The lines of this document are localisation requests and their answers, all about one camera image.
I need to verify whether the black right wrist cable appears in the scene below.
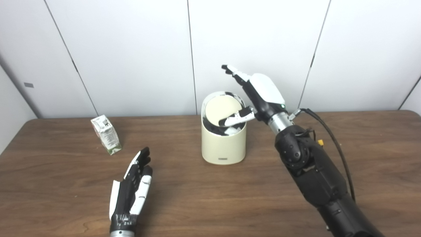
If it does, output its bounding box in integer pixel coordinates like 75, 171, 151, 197
289, 108, 356, 202

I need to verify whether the round cream bin lid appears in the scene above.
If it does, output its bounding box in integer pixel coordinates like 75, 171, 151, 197
205, 95, 244, 127

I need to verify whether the cream-colored bin body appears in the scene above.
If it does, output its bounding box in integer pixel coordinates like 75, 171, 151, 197
201, 92, 247, 165

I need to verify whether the white green milk carton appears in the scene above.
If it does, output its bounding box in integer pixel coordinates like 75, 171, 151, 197
91, 115, 122, 155

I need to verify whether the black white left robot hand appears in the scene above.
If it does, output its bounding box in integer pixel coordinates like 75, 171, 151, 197
109, 147, 153, 235

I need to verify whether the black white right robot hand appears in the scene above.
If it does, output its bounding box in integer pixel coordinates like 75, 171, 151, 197
219, 65, 286, 127

